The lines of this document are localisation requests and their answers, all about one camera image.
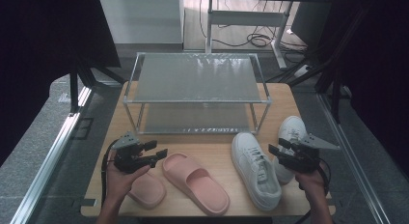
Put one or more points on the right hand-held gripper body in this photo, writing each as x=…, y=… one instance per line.
x=300, y=158

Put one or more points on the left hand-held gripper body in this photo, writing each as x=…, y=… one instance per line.
x=130, y=159

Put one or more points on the white sneaker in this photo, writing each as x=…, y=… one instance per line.
x=292, y=127
x=257, y=172

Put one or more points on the pink slipper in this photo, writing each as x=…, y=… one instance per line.
x=196, y=185
x=149, y=191

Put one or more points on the person's left hand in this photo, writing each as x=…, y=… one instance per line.
x=120, y=183

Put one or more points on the person's right hand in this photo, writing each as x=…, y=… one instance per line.
x=313, y=183

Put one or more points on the black floor plate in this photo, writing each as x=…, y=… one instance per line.
x=83, y=128

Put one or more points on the white power strip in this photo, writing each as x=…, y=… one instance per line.
x=303, y=70

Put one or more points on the dark curtain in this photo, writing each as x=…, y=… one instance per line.
x=35, y=56
x=382, y=72

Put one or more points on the dark grey box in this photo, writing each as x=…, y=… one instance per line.
x=310, y=22

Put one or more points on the white cabinet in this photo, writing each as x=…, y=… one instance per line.
x=141, y=19

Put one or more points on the aluminium rail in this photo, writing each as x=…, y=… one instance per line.
x=350, y=153
x=51, y=159

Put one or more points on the white desk frame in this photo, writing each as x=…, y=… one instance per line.
x=244, y=18

